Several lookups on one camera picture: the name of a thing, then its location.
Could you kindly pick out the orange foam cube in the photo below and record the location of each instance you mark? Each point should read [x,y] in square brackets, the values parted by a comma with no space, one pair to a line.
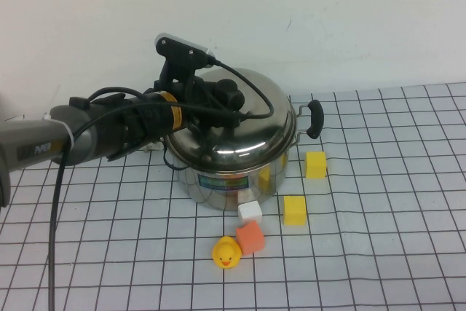
[250,239]

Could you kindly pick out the white power plug adapter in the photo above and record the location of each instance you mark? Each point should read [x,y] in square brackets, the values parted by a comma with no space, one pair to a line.
[154,146]

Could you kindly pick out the yellow foam cube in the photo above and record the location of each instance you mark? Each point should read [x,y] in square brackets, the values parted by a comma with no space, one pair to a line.
[315,165]
[294,212]

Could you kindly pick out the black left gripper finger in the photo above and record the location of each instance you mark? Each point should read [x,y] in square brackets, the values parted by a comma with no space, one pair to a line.
[218,118]
[212,86]

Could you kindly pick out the white foam cube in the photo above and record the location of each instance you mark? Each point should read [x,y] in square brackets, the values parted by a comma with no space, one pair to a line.
[249,212]

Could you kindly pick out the white black checkered tablecloth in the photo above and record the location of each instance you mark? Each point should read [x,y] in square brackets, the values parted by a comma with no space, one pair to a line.
[364,216]

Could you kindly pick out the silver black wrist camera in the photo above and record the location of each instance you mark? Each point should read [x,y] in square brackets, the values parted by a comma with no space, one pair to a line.
[178,49]

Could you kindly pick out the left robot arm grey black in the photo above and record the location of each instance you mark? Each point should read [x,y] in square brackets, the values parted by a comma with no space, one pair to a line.
[91,132]

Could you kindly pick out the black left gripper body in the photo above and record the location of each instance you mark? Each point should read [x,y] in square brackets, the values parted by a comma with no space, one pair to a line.
[196,101]

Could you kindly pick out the steel lid with black knob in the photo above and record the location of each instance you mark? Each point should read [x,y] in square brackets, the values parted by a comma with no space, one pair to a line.
[262,132]

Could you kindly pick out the yellow rubber duck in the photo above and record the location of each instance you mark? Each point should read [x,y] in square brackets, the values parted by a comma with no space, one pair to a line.
[226,252]

